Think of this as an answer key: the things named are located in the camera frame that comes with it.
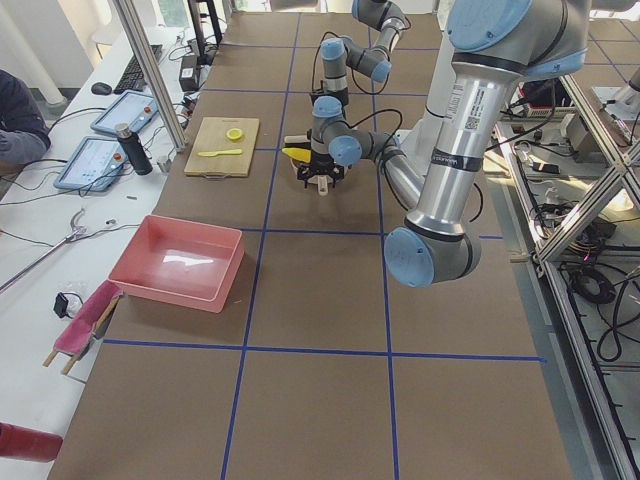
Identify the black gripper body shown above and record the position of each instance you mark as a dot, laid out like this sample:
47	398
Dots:
320	163
343	96

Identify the beige plastic dustpan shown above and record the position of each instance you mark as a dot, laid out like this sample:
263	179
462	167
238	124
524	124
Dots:
323	183

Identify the yellow toy corn cob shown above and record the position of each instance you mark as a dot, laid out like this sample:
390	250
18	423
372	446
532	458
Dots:
298	154

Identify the beige hand brush black bristles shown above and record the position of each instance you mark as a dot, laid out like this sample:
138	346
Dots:
297	141

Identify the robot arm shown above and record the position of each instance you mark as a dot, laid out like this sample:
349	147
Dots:
340	53
492	46

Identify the person forearm dark sleeve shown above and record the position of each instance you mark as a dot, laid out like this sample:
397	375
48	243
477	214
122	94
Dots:
24	135

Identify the pink plastic bin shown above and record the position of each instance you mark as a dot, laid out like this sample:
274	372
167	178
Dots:
180	262

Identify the yellow plastic knife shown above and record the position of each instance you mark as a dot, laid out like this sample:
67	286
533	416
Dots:
216	153

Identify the yellow lemon slice toy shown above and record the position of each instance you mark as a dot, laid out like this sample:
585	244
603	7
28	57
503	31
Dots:
235	134

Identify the bamboo cutting board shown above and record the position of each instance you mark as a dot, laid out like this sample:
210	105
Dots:
212	136

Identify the black power adapter box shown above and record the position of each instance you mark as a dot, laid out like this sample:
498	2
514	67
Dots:
189	74

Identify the black water bottle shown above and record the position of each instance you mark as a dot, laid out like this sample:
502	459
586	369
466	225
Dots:
133	148

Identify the blue tablet far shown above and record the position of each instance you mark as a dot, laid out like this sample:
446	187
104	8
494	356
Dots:
134	108

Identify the blue tablet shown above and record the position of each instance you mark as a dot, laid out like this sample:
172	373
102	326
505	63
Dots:
93	166
134	108

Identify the black keyboard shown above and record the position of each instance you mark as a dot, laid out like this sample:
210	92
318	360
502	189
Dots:
132	78

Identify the blue tablet near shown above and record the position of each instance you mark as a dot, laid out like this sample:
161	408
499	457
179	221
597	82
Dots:
93	166

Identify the black computer mouse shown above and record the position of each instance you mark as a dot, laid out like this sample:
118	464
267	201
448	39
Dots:
101	89

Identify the pink fabric wooden stand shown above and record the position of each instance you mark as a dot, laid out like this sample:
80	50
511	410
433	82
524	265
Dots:
77	335

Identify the small black clip device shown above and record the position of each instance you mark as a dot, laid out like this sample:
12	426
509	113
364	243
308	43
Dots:
62	301

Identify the red cylinder bottle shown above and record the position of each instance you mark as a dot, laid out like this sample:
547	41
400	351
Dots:
27	444

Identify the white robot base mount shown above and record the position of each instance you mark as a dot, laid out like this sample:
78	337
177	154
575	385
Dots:
420	141

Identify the aluminium frame post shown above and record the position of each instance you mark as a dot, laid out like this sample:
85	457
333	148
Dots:
141	48

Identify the aluminium frame rail right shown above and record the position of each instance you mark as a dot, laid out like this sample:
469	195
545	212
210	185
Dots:
576	173

